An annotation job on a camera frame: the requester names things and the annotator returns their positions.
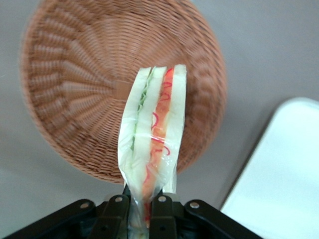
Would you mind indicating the brown round wicker basket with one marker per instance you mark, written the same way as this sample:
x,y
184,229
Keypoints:
x,y
74,74

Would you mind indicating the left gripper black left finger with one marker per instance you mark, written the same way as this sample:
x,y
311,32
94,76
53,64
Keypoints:
x,y
109,219

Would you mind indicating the cream plastic tray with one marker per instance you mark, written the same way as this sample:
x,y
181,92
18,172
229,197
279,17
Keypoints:
x,y
286,174

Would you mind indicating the triangle sandwich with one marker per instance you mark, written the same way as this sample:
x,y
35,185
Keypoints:
x,y
149,112

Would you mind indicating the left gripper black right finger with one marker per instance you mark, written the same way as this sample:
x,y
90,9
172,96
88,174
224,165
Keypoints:
x,y
169,219

